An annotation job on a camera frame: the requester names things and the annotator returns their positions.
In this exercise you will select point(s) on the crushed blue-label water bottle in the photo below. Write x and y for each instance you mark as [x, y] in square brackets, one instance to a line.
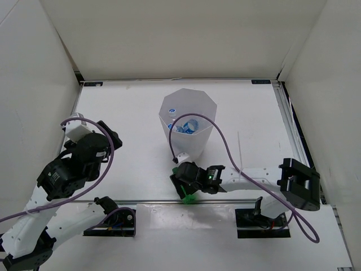
[191, 126]

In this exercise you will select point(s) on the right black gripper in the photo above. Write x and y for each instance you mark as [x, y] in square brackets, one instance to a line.
[177, 183]

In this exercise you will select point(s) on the aluminium table frame rail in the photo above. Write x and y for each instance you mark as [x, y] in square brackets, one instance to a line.
[300, 148]

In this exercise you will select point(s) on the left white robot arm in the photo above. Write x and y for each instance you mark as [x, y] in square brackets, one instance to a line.
[27, 243]

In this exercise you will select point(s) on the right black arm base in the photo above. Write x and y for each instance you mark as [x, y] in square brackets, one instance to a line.
[251, 226]

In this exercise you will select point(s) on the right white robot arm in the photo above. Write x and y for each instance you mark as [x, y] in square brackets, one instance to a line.
[291, 185]

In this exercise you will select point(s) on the green soda bottle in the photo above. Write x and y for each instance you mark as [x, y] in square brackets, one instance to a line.
[188, 198]

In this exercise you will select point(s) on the white zip tie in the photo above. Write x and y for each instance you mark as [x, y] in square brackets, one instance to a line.
[240, 156]

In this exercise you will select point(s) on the white octagonal bin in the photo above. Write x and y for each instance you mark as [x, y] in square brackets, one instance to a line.
[180, 112]

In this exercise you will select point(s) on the blue-label clear bottle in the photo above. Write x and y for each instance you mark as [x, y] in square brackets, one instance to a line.
[172, 115]

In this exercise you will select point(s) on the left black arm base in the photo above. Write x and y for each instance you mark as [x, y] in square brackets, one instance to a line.
[120, 224]

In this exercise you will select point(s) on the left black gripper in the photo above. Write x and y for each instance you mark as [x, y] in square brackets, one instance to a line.
[117, 143]

